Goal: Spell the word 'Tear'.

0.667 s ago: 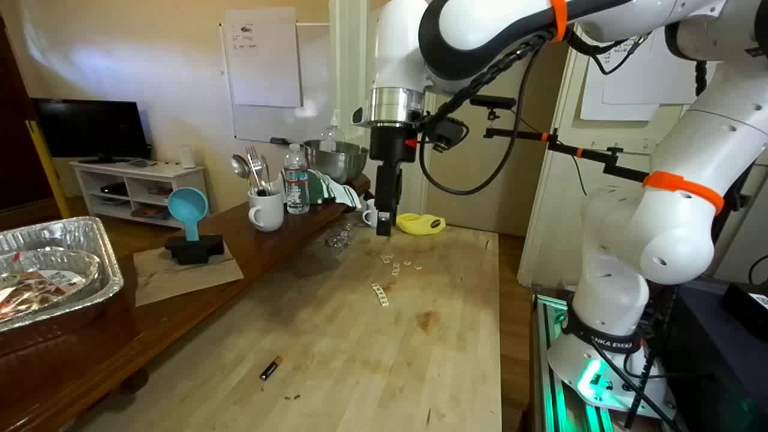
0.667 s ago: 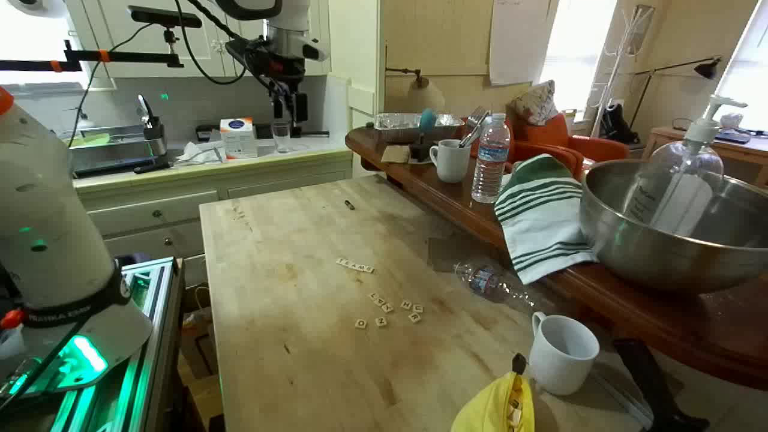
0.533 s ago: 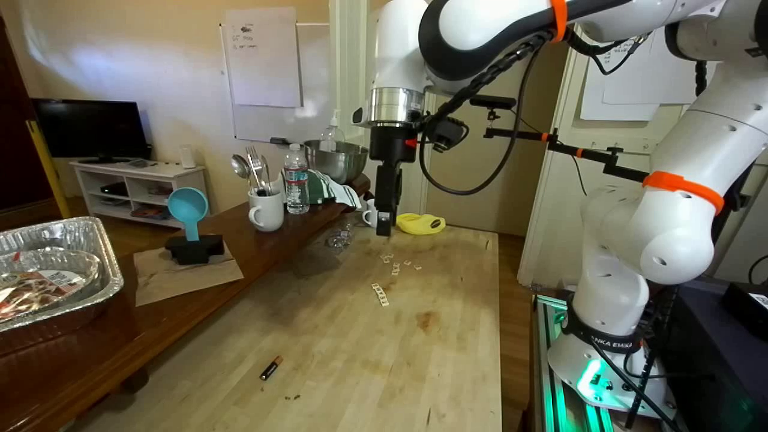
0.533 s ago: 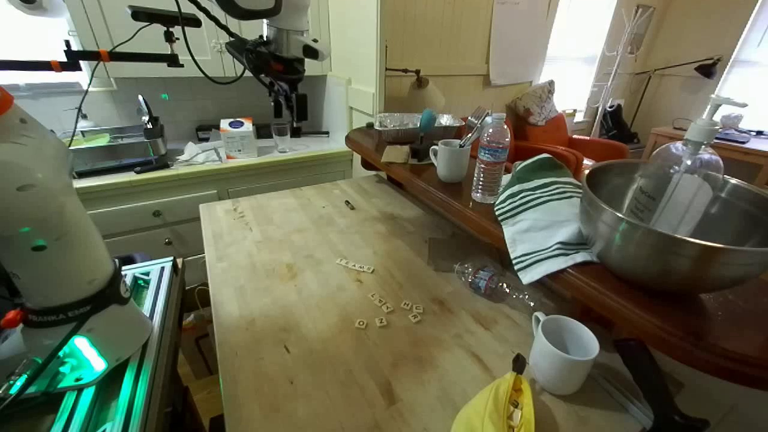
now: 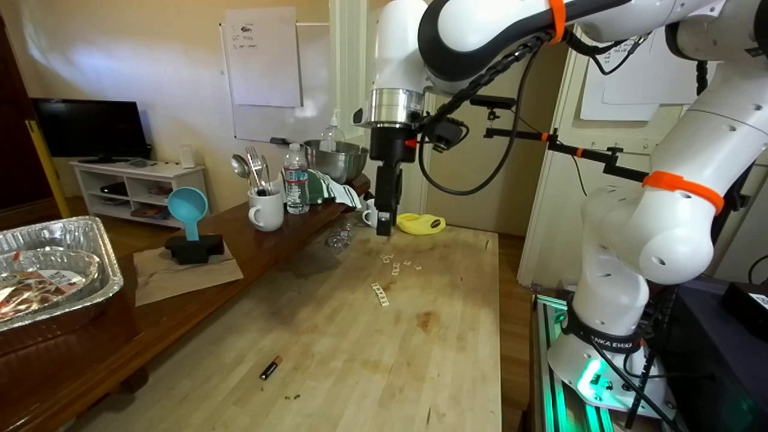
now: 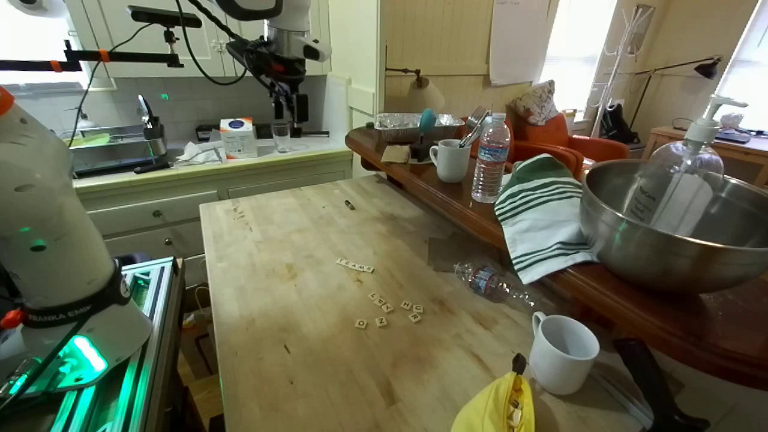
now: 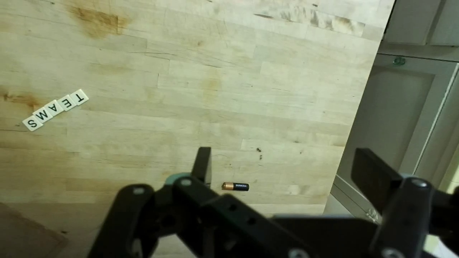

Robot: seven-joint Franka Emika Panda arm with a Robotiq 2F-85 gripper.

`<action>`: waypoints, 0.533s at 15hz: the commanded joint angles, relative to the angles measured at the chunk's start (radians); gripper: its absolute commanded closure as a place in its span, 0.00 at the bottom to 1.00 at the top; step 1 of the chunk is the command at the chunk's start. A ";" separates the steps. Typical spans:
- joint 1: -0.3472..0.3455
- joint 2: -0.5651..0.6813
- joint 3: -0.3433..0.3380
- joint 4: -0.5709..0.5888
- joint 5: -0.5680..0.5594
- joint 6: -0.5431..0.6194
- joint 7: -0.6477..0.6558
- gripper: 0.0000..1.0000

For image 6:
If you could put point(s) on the cream letter tile P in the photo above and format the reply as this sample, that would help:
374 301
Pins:
352 265

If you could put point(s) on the black tap dispenser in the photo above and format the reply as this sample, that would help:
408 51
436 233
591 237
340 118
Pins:
154 136

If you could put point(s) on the white kitchen counter cabinet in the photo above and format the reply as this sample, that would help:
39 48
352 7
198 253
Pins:
199 192

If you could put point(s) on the yellow banana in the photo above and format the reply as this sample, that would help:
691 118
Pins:
495 408

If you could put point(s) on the cream letter tile E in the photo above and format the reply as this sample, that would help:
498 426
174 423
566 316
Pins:
416 309

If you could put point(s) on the white roll with blue label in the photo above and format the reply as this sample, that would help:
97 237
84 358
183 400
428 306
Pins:
237 138

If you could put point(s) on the white crumpled cloth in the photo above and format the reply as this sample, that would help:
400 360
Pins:
199 153

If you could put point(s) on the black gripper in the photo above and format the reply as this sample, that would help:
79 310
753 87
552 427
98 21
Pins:
278 69

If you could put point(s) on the white mug holding spoons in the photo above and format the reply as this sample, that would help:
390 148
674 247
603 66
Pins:
448 162

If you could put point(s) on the black camera boom orange clamps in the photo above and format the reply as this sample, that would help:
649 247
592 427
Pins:
121 58

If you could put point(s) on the cream letter tile Y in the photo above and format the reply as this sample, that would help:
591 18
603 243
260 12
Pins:
344 263

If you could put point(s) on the grey dish rack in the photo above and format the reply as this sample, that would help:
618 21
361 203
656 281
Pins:
108 148

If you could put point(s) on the cream letter tile S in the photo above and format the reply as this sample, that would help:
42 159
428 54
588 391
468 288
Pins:
374 299

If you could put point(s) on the white coat rack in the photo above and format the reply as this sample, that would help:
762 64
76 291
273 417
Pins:
620 57

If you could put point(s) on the orange chair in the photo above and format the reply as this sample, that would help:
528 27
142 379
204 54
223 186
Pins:
591 148

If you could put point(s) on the black boots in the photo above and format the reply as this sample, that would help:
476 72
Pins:
618 124

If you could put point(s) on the brown wooden desk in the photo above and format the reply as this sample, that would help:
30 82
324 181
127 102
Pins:
745 153

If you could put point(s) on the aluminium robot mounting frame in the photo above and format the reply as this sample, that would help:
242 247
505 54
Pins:
134 351

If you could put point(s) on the cream letter tile T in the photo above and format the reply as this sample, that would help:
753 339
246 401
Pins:
412 318

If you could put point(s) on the clear pump dispenser bottle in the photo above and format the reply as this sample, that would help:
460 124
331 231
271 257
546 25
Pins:
674 189

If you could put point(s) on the empty white mug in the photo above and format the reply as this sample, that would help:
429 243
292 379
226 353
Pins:
562 357

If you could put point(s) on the cream letter tile H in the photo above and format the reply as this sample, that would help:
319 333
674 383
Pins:
361 323

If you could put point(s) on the black marker pen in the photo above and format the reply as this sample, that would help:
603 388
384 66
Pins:
348 205

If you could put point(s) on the cream letter tile A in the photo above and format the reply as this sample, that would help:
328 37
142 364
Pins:
405 304

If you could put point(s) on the brown cardboard sheet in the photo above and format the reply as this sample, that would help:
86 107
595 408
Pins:
393 155

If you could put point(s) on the clear drinking glass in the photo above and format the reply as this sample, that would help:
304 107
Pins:
280 139

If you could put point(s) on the green striped white towel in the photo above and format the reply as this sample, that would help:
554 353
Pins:
543 220

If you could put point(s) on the large steel mixing bowl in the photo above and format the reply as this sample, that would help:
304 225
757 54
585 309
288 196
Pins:
679 247

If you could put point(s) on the cream letter tile W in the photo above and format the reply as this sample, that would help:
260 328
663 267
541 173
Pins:
386 309

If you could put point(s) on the blank white wall paper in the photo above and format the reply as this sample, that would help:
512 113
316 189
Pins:
518 39

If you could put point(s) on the patterned cushion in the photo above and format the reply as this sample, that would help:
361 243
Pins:
535 100

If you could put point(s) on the black floor lamp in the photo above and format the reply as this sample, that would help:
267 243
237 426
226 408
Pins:
704 69

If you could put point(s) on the metal spoon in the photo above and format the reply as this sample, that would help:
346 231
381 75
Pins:
465 139

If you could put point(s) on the dark wooden side counter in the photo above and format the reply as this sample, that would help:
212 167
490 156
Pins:
697 328

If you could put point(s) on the black block stand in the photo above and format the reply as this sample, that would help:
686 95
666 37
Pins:
421 145

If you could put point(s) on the clear plastic water bottle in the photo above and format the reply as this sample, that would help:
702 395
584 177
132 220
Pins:
490 159

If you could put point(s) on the aluminium foil tray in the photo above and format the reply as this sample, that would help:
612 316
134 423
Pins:
397 120

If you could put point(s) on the cream shade desk lamp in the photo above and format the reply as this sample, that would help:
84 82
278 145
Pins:
423 91

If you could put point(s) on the crumpled clear plastic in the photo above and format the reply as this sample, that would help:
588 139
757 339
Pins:
488 281

